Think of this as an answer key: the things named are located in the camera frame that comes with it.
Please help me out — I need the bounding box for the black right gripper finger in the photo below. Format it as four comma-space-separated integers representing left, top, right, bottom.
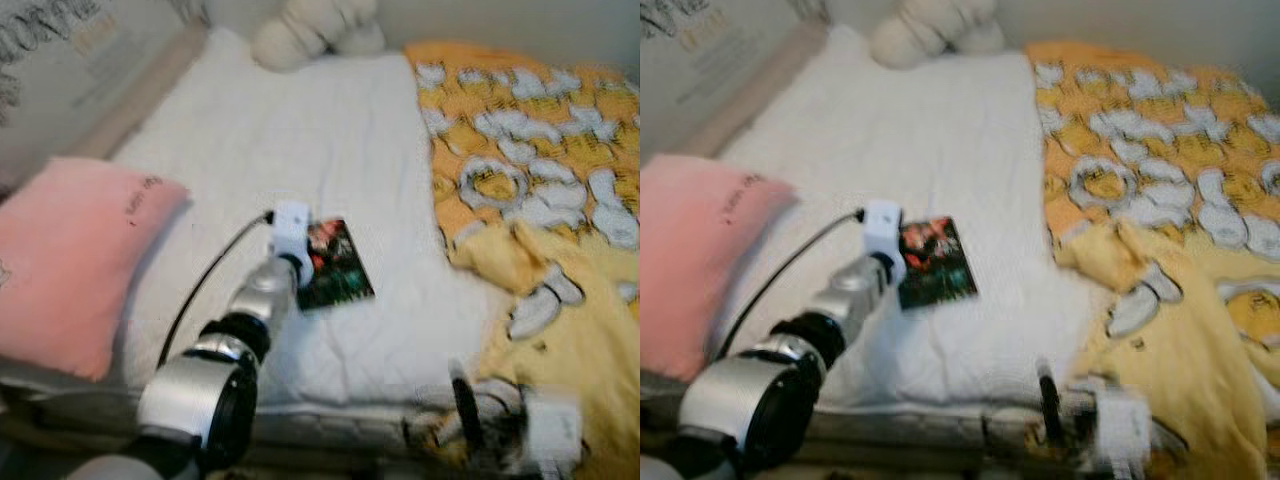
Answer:
449, 368, 483, 453
1034, 363, 1065, 448

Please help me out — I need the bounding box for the dark printed book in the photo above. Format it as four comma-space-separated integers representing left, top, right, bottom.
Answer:
297, 217, 378, 312
897, 214, 981, 310

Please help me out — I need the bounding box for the pink pillow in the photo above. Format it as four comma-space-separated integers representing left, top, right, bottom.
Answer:
0, 155, 193, 383
640, 153, 798, 385

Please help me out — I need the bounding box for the white quilted mattress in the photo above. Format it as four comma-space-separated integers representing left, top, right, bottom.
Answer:
108, 26, 523, 409
713, 23, 1113, 413

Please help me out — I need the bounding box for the cream plush toy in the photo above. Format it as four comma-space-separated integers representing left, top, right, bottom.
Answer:
248, 0, 388, 74
866, 0, 1008, 72

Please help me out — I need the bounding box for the yellow orange patterned blanket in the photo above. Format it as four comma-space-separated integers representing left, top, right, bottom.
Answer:
1023, 38, 1280, 480
403, 38, 641, 480

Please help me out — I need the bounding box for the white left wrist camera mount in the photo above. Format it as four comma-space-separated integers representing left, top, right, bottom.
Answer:
861, 197, 907, 269
268, 199, 314, 288

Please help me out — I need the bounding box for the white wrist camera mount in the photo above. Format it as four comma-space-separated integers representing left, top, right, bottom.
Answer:
861, 197, 907, 269
1093, 388, 1153, 478
518, 393, 588, 474
268, 199, 314, 288

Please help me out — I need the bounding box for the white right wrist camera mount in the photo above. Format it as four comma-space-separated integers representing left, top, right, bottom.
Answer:
518, 393, 588, 474
1093, 388, 1153, 478

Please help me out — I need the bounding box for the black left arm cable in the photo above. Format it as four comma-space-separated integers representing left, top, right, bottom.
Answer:
716, 206, 868, 363
156, 208, 278, 369

